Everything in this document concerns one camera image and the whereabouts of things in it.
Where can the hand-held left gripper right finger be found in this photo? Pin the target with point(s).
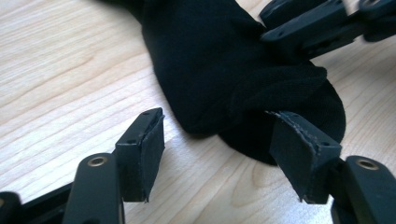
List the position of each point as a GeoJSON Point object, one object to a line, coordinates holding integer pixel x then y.
{"type": "Point", "coordinates": [305, 155]}

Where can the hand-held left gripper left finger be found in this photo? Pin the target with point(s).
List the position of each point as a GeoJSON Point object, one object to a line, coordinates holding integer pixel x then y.
{"type": "Point", "coordinates": [140, 155]}

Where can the black sock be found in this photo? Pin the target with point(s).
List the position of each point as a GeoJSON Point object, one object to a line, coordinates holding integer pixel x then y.
{"type": "Point", "coordinates": [211, 62]}
{"type": "Point", "coordinates": [330, 115]}

